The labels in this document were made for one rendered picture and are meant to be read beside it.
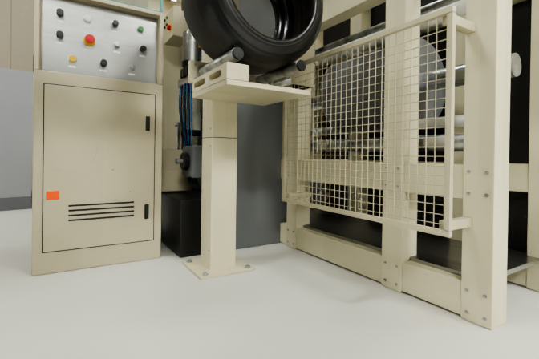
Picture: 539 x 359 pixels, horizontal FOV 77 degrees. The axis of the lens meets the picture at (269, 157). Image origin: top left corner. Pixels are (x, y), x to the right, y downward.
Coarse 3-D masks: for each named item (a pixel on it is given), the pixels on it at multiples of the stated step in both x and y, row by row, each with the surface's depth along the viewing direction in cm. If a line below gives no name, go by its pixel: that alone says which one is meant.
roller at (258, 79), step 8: (288, 64) 139; (296, 64) 133; (304, 64) 134; (272, 72) 148; (280, 72) 143; (288, 72) 139; (296, 72) 136; (256, 80) 160; (264, 80) 155; (272, 80) 151
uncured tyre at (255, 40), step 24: (192, 0) 121; (216, 0) 114; (288, 0) 158; (312, 0) 137; (192, 24) 128; (216, 24) 118; (240, 24) 118; (288, 24) 159; (312, 24) 135; (216, 48) 128; (264, 48) 124; (288, 48) 129; (264, 72) 145
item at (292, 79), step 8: (312, 48) 174; (304, 56) 172; (312, 56) 174; (312, 64) 174; (304, 72) 172; (312, 72) 175; (280, 80) 180; (288, 80) 171; (296, 80) 169; (312, 80) 175; (296, 88) 188; (304, 88) 182
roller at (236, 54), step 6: (234, 48) 118; (240, 48) 119; (228, 54) 121; (234, 54) 118; (240, 54) 119; (216, 60) 130; (222, 60) 125; (228, 60) 122; (234, 60) 120; (204, 66) 142; (210, 66) 135; (216, 66) 131; (204, 72) 142
